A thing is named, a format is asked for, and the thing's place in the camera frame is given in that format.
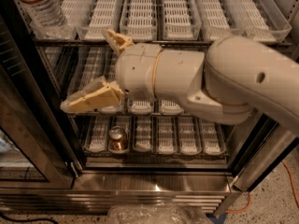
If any glass fridge door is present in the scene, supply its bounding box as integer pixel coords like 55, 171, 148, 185
0, 21, 73, 189

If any orange power cable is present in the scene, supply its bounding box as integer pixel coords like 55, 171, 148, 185
225, 160, 299, 215

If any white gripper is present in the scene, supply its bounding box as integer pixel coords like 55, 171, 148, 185
60, 29, 163, 114

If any clear plastic bag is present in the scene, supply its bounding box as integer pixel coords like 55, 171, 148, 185
107, 204, 213, 224

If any shelf tray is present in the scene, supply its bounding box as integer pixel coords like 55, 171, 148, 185
32, 0, 82, 39
110, 117, 130, 154
157, 117, 177, 155
77, 0, 123, 40
133, 117, 152, 152
162, 0, 201, 41
159, 100, 184, 115
100, 49, 123, 114
198, 119, 226, 156
84, 116, 110, 154
195, 0, 244, 41
236, 0, 292, 43
67, 47, 106, 99
178, 117, 201, 156
127, 98, 154, 115
120, 0, 157, 41

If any black cable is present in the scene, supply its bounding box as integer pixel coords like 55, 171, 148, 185
0, 213, 60, 224

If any clear plastic water bottle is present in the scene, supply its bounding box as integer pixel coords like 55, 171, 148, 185
20, 0, 66, 27

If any gold drink can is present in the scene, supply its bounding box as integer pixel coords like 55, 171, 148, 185
108, 126, 128, 153

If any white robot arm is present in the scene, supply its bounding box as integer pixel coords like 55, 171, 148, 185
60, 30, 299, 136

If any stainless steel fridge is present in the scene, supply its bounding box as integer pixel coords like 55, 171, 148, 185
0, 0, 298, 215

